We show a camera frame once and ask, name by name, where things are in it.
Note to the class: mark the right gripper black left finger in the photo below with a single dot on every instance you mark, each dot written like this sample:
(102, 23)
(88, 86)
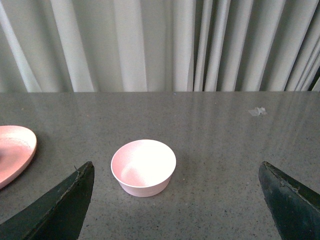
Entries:
(58, 214)

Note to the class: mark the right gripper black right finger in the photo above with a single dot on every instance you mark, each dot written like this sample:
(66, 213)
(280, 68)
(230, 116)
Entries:
(295, 208)

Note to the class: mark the pink bowl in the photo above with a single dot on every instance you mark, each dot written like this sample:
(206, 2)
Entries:
(143, 167)

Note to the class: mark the pink plate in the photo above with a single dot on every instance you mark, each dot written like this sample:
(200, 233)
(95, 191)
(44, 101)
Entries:
(17, 148)

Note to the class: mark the crumpled clear tape piece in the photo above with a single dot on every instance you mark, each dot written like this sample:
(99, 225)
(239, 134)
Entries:
(257, 111)

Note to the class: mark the white curtain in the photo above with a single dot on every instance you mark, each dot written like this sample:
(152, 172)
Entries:
(159, 45)

